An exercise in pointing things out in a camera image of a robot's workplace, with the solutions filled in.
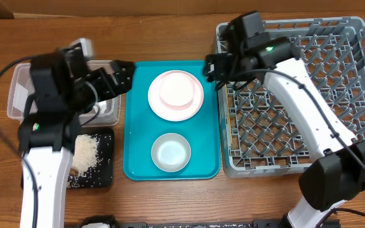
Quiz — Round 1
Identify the pink bowl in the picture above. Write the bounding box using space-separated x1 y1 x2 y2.
160 72 195 108

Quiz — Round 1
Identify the white rice pile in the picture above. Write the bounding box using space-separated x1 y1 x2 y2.
67 134 113 188

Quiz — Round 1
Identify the brown food piece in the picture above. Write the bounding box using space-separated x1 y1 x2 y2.
69 168 78 177

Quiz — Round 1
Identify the grey small bowl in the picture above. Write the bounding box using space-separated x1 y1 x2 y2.
151 133 191 172

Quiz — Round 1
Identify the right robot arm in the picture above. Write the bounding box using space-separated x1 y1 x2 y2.
203 11 365 227

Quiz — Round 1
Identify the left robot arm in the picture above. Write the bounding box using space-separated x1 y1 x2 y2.
18 47 136 227

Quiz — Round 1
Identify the grey dishwasher rack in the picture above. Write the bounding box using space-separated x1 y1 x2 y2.
218 16 365 178

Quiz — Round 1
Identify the clear plastic bin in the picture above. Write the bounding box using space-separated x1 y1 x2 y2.
6 63 122 127

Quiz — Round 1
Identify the pink plate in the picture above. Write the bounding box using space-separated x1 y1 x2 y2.
148 70 204 122

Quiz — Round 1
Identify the teal serving tray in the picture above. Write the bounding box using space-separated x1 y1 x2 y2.
123 60 221 181

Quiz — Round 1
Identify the black tray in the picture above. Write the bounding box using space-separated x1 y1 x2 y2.
20 127 115 189

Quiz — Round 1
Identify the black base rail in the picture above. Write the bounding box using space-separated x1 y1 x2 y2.
80 215 285 228

